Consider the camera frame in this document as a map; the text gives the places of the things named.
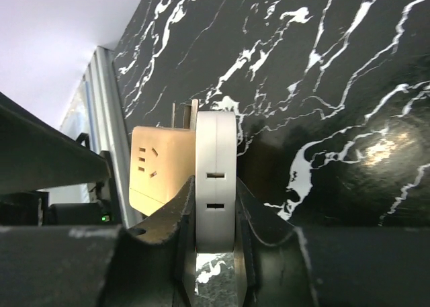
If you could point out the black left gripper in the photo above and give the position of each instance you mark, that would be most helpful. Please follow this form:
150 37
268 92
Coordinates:
50 265

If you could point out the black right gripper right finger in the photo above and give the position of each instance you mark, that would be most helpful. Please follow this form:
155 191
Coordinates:
268 260

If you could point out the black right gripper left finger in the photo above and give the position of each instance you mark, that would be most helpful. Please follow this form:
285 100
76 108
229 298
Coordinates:
154 263

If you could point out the beige cube socket adapter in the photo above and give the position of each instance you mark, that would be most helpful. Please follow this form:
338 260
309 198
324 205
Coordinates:
161 161

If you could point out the white plug adapter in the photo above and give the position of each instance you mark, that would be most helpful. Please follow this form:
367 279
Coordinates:
216 174

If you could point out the aluminium frame rail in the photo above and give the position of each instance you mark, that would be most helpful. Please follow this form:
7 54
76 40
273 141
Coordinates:
105 95

